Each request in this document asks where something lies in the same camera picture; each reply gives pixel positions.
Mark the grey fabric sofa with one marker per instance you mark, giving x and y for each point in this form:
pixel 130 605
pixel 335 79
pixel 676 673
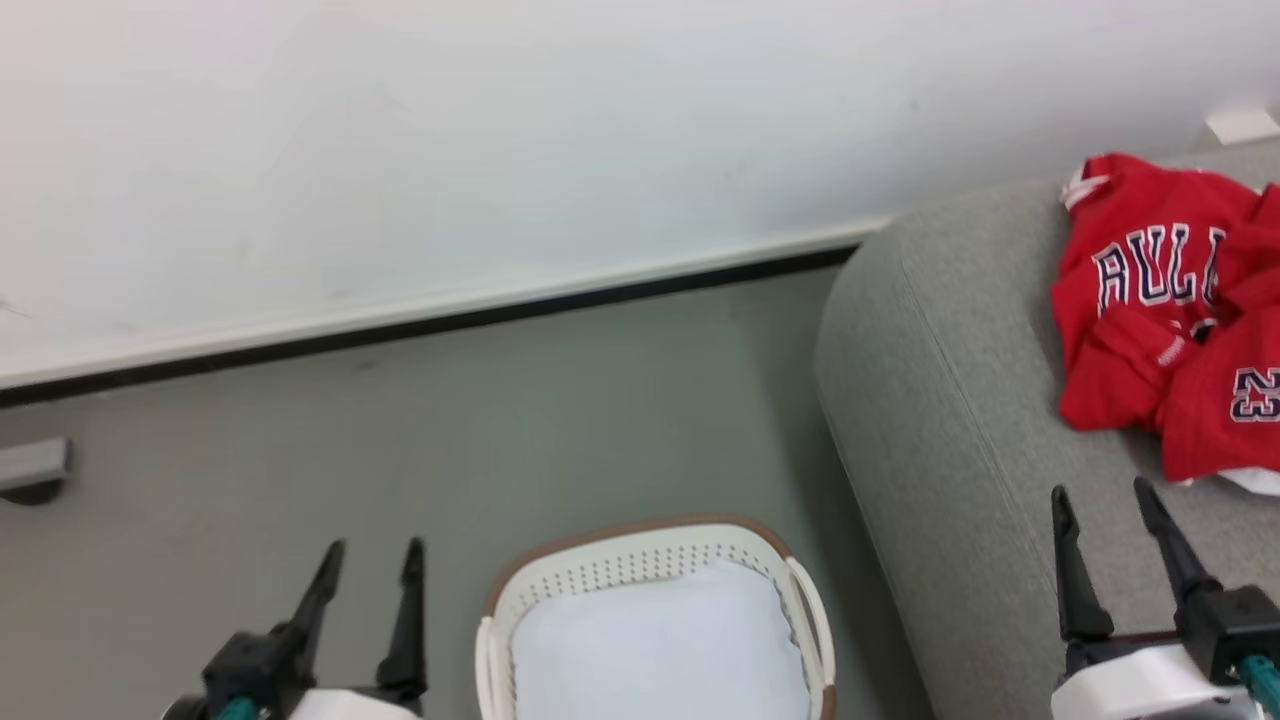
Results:
pixel 980 440

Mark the cream laundry basket brown rim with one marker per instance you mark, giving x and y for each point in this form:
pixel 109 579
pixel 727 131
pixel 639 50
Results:
pixel 640 560

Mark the white cloth in basket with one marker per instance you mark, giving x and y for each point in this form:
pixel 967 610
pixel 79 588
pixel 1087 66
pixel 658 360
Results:
pixel 660 645

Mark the small white plastic box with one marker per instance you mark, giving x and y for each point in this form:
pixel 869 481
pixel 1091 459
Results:
pixel 1242 125

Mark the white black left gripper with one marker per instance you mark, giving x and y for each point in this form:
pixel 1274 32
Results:
pixel 265 680

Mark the red white basketball jersey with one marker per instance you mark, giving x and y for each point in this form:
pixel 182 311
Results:
pixel 1165 310

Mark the white black baseboard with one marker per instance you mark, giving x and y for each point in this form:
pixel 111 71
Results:
pixel 430 310

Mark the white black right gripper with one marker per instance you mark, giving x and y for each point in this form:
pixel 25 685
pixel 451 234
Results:
pixel 1170 670

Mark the black partition foot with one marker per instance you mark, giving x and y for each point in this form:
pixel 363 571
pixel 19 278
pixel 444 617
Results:
pixel 28 492

